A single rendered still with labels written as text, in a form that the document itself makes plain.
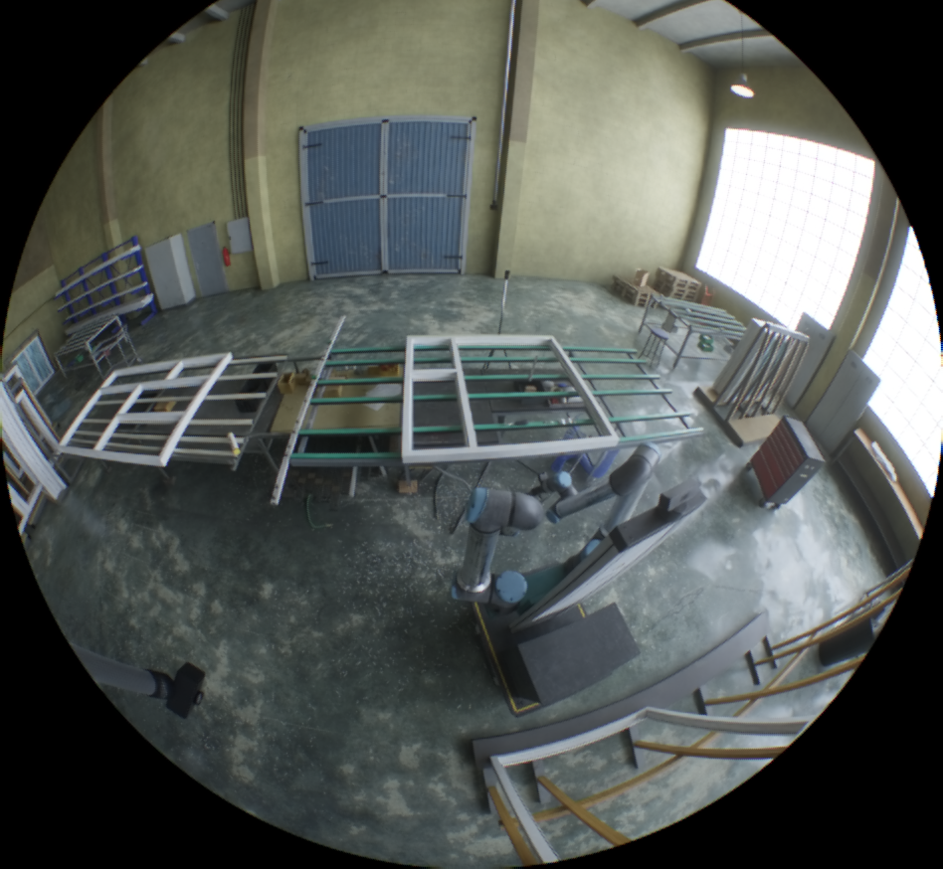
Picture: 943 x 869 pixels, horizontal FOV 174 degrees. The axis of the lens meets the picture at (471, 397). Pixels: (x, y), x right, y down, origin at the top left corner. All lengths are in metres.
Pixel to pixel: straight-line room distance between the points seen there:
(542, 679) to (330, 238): 8.28
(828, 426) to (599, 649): 6.91
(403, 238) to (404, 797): 8.78
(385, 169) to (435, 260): 2.60
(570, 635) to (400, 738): 1.40
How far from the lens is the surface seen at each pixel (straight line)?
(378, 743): 2.51
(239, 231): 8.96
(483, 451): 1.91
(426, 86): 8.12
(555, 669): 1.62
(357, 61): 8.57
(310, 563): 2.72
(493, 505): 0.97
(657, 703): 2.83
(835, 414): 7.78
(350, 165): 7.91
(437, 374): 2.52
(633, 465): 1.27
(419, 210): 7.73
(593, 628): 1.71
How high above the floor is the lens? 2.39
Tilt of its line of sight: 40 degrees down
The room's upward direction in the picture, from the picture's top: 5 degrees clockwise
